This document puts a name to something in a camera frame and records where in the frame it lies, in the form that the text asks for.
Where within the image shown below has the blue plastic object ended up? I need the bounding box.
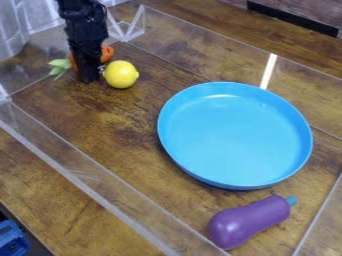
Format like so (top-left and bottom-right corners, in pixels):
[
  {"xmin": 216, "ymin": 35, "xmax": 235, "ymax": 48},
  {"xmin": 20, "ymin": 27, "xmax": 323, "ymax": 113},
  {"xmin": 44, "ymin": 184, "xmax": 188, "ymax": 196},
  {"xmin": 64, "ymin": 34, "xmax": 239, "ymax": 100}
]
[{"xmin": 0, "ymin": 220, "xmax": 31, "ymax": 256}]

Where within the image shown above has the purple toy eggplant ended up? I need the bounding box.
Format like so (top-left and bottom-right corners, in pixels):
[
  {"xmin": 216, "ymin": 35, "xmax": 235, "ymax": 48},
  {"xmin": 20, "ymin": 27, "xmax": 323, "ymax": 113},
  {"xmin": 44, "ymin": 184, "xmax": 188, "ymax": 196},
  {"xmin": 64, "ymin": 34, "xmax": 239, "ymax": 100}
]
[{"xmin": 208, "ymin": 195, "xmax": 298, "ymax": 250}]

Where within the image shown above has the yellow toy lemon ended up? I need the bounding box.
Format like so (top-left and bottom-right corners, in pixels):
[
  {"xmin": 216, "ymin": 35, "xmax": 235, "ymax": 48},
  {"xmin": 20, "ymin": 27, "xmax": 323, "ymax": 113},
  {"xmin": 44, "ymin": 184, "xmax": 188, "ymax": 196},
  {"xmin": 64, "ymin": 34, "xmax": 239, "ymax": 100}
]
[{"xmin": 103, "ymin": 60, "xmax": 139, "ymax": 89}]

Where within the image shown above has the blue round tray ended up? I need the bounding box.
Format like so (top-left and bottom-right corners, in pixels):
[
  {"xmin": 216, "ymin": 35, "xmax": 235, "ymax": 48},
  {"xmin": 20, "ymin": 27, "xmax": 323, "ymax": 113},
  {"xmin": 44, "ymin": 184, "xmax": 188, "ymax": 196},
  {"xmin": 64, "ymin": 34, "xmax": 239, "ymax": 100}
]
[{"xmin": 158, "ymin": 82, "xmax": 313, "ymax": 190}]

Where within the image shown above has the clear acrylic enclosure wall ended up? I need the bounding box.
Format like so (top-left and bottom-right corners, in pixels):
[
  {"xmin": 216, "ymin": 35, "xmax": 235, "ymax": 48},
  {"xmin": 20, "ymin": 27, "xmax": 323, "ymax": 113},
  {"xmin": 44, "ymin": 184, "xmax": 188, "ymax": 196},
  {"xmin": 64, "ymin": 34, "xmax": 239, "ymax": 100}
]
[{"xmin": 0, "ymin": 0, "xmax": 342, "ymax": 256}]

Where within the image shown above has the orange toy carrot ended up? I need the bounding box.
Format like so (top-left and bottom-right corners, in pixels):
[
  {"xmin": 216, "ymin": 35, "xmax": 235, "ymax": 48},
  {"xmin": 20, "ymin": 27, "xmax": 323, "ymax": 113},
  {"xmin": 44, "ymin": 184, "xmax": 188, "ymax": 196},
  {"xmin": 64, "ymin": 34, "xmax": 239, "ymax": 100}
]
[{"xmin": 48, "ymin": 45, "xmax": 115, "ymax": 79}]

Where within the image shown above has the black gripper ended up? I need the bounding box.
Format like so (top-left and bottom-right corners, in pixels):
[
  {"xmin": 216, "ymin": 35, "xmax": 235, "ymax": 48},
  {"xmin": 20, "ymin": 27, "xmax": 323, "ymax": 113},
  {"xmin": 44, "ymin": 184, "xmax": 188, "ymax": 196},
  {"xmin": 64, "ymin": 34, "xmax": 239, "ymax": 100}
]
[{"xmin": 57, "ymin": 2, "xmax": 108, "ymax": 83}]

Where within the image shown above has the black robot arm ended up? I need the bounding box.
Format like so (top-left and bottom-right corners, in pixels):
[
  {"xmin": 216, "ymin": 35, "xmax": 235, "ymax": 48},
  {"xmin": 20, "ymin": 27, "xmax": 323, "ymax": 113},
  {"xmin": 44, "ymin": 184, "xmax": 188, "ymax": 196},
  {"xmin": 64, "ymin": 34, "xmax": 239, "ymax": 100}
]
[{"xmin": 55, "ymin": 0, "xmax": 108, "ymax": 83}]

